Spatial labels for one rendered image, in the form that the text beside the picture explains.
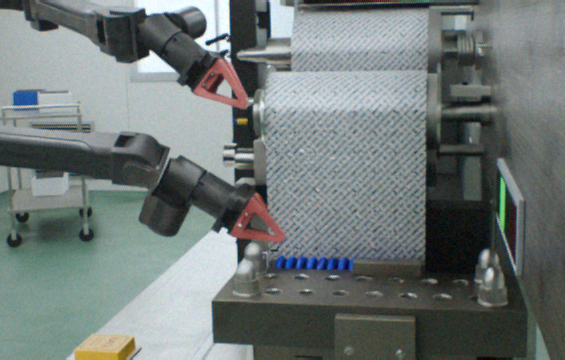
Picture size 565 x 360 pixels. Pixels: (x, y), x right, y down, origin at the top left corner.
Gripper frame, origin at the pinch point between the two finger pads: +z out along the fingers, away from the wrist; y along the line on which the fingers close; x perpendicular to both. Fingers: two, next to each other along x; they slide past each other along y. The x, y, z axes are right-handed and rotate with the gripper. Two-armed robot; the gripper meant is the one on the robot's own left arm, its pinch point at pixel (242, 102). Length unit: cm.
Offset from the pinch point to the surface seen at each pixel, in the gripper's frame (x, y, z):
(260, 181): -8.6, -3.2, 9.3
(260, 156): -5.4, -2.8, 6.9
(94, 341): -40.3, 12.5, 6.7
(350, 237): -5.1, 2.7, 26.2
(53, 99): -143, -390, -198
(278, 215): -9.4, 3.5, 15.7
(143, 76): -123, -539, -209
